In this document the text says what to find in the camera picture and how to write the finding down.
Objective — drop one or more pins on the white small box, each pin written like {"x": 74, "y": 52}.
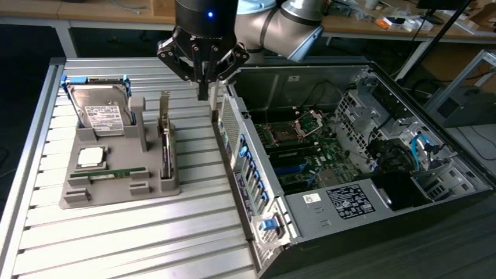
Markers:
{"x": 419, "y": 25}

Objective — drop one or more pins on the CPU socket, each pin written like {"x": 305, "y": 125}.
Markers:
{"x": 283, "y": 134}

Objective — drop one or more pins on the blue expansion slot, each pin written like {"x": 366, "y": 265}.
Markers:
{"x": 289, "y": 170}

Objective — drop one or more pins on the black RAM stick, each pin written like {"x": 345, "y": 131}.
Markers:
{"x": 293, "y": 153}

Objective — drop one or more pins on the green motherboard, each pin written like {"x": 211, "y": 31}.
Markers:
{"x": 330, "y": 162}

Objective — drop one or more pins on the grey parts rack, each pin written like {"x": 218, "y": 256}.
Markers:
{"x": 117, "y": 151}

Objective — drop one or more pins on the green RAM stick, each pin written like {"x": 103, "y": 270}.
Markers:
{"x": 113, "y": 173}

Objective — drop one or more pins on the orange small box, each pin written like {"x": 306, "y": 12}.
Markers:
{"x": 387, "y": 23}

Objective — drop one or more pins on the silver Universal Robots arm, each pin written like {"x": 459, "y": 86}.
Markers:
{"x": 287, "y": 26}

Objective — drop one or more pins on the open black PC case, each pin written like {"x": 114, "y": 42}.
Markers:
{"x": 349, "y": 247}

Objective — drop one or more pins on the metal socket cover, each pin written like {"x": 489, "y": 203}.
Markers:
{"x": 310, "y": 122}

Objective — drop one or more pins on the grey aluminium frame cabinet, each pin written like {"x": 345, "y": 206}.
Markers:
{"x": 465, "y": 101}

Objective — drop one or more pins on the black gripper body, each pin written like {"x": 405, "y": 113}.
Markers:
{"x": 203, "y": 20}

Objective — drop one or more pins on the beige corner bracket post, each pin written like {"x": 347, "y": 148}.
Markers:
{"x": 217, "y": 98}

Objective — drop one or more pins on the hard disk in blue caddy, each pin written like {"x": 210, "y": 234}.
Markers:
{"x": 101, "y": 107}

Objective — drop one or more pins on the blue case latch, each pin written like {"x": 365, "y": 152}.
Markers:
{"x": 269, "y": 225}

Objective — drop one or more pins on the brown cardboard box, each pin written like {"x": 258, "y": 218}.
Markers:
{"x": 485, "y": 16}

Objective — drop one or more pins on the black case fan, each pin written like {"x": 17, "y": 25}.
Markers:
{"x": 390, "y": 157}

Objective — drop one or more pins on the wooden desk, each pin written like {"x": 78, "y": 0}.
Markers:
{"x": 78, "y": 11}

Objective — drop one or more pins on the grey power supply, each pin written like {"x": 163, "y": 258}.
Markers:
{"x": 338, "y": 209}

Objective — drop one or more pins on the silver CPU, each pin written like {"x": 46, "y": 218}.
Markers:
{"x": 91, "y": 158}

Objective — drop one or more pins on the black slanted pole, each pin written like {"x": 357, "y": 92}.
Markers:
{"x": 438, "y": 37}

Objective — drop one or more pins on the black monitor stand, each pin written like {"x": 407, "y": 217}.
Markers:
{"x": 433, "y": 16}

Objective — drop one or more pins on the metal disk bay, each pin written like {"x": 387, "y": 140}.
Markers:
{"x": 361, "y": 113}

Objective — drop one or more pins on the graphics card with metal bracket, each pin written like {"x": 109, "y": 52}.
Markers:
{"x": 167, "y": 145}

